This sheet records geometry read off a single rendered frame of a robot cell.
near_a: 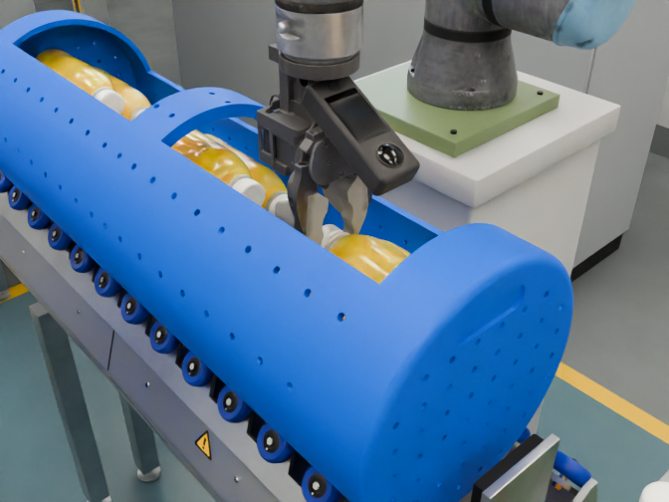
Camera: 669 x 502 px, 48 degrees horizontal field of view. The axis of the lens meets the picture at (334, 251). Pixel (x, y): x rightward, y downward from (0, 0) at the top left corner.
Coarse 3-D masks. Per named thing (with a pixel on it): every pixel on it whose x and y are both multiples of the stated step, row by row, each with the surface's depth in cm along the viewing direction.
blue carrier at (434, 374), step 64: (0, 64) 106; (128, 64) 126; (0, 128) 103; (64, 128) 92; (128, 128) 85; (192, 128) 84; (256, 128) 105; (64, 192) 91; (128, 192) 81; (192, 192) 76; (320, 192) 99; (128, 256) 82; (192, 256) 73; (256, 256) 68; (320, 256) 65; (448, 256) 61; (512, 256) 61; (192, 320) 74; (256, 320) 67; (320, 320) 62; (384, 320) 59; (448, 320) 58; (512, 320) 65; (256, 384) 68; (320, 384) 61; (384, 384) 57; (448, 384) 62; (512, 384) 71; (320, 448) 63; (384, 448) 60; (448, 448) 68
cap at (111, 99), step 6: (108, 90) 105; (96, 96) 105; (102, 96) 104; (108, 96) 105; (114, 96) 105; (120, 96) 106; (102, 102) 104; (108, 102) 105; (114, 102) 106; (120, 102) 106; (114, 108) 106; (120, 108) 107
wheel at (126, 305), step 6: (126, 294) 99; (126, 300) 99; (132, 300) 98; (126, 306) 99; (132, 306) 98; (138, 306) 97; (126, 312) 98; (132, 312) 98; (138, 312) 97; (144, 312) 97; (126, 318) 98; (132, 318) 97; (138, 318) 97; (144, 318) 98; (132, 324) 98
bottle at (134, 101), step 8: (104, 72) 120; (112, 80) 116; (120, 80) 118; (120, 88) 114; (128, 88) 114; (128, 96) 112; (136, 96) 112; (144, 96) 114; (128, 104) 111; (136, 104) 112; (144, 104) 112; (128, 112) 111; (136, 112) 111; (128, 120) 112
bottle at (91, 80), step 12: (48, 60) 113; (60, 60) 112; (72, 60) 111; (60, 72) 109; (72, 72) 108; (84, 72) 107; (96, 72) 108; (84, 84) 106; (96, 84) 106; (108, 84) 107
